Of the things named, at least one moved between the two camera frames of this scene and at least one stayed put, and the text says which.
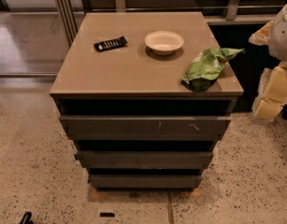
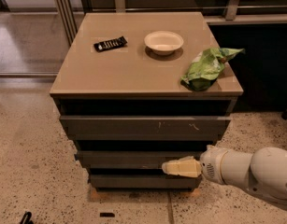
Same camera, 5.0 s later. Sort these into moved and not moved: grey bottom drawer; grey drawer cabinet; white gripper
Moved: white gripper
Not moved: grey bottom drawer; grey drawer cabinet
